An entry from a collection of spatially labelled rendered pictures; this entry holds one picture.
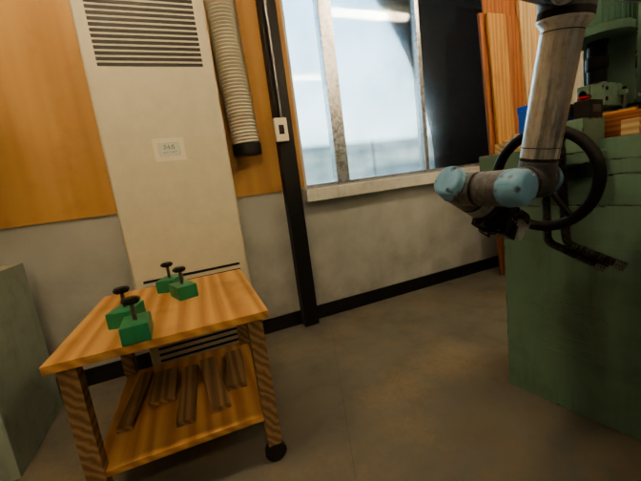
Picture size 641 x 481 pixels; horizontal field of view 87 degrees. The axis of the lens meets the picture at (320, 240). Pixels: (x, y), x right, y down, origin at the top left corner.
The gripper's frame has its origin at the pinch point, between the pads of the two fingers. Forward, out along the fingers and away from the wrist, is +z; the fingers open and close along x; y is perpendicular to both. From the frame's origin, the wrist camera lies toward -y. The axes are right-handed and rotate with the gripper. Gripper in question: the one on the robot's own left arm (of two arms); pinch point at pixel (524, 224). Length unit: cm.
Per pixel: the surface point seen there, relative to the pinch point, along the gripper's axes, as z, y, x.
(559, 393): 53, 44, -1
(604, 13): 1, -65, 4
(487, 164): 11.7, -26.1, -26.1
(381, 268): 71, 17, -129
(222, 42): -77, -59, -127
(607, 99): 15.7, -46.5, 4.0
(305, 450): -15, 90, -40
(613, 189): 17.3, -17.8, 11.2
